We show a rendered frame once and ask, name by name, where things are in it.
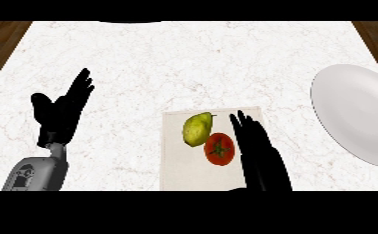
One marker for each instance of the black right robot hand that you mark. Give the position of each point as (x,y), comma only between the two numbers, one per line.
(260,158)

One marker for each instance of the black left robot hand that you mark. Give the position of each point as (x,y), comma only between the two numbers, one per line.
(60,111)

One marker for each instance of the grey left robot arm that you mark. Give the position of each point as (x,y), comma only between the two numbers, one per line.
(38,173)

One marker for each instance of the red tomato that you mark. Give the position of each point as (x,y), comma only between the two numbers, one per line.
(218,149)

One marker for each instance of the white placemat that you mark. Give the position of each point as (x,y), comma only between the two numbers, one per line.
(196,168)

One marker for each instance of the white plate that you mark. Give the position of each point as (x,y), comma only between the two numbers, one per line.
(348,111)

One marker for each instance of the yellow-green pear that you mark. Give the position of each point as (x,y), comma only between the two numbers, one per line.
(196,129)

